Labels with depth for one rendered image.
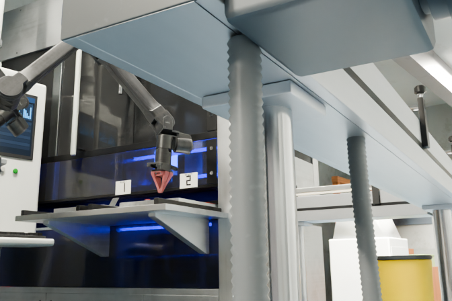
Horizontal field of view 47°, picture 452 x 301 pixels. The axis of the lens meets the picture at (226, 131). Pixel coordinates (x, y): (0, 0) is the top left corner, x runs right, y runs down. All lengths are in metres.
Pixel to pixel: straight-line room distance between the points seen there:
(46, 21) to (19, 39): 0.21
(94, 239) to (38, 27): 1.27
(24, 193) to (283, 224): 2.14
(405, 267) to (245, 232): 4.27
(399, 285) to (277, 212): 4.15
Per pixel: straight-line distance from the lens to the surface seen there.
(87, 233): 2.24
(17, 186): 2.52
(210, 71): 0.43
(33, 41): 3.00
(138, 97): 1.90
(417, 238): 9.67
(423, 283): 4.64
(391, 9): 0.32
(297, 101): 0.47
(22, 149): 2.55
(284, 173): 0.47
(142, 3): 0.34
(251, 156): 0.33
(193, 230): 1.95
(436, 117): 9.81
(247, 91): 0.34
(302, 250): 2.03
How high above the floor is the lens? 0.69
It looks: 14 degrees up
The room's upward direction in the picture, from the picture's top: 1 degrees counter-clockwise
